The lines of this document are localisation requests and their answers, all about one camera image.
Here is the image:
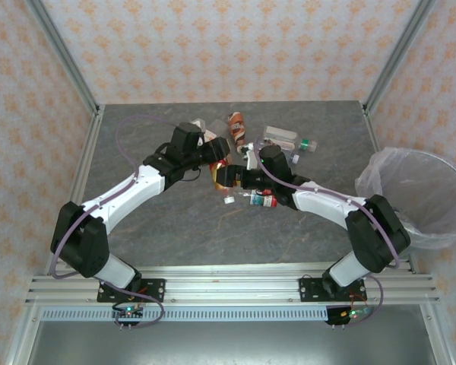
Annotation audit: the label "red gold label bottle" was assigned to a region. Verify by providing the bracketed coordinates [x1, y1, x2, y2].
[211, 158, 236, 205]

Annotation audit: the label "brown label plastic bottle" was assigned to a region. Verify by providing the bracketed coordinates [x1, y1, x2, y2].
[227, 111, 248, 150]

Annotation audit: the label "clear bottle green cap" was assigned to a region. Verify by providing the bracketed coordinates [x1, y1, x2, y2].
[263, 125, 318, 152]

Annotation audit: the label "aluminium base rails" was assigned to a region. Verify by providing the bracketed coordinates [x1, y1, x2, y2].
[24, 265, 442, 306]

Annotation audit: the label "grey metal base panel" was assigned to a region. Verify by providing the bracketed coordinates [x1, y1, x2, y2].
[26, 321, 442, 365]

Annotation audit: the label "small circuit board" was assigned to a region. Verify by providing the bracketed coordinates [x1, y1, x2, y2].
[112, 303, 145, 329]
[326, 305, 374, 327]

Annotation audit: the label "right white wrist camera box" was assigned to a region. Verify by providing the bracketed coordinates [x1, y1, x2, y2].
[239, 141, 260, 171]

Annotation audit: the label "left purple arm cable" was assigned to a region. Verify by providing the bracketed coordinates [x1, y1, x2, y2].
[49, 113, 166, 329]

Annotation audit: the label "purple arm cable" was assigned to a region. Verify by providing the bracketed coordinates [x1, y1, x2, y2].
[253, 138, 402, 327]
[49, 113, 166, 329]

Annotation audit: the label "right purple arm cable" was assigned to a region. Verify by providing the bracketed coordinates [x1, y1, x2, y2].
[253, 138, 402, 327]

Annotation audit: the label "aluminium table side rail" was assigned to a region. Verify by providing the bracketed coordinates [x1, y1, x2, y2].
[360, 101, 421, 275]
[43, 104, 106, 277]

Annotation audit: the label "slotted grey cable duct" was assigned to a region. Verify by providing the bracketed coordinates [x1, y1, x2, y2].
[40, 306, 330, 322]

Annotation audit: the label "aluminium frame post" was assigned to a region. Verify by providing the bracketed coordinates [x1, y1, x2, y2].
[25, 0, 102, 115]
[363, 0, 438, 115]

